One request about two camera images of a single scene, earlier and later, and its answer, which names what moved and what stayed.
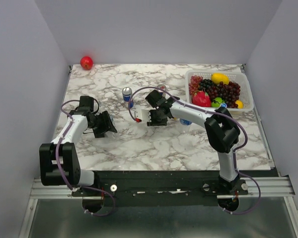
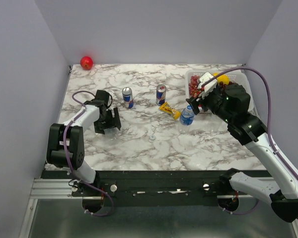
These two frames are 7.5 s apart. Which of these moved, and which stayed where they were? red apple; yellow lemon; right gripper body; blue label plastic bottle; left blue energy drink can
Moved: blue label plastic bottle; right gripper body
Stayed: red apple; yellow lemon; left blue energy drink can
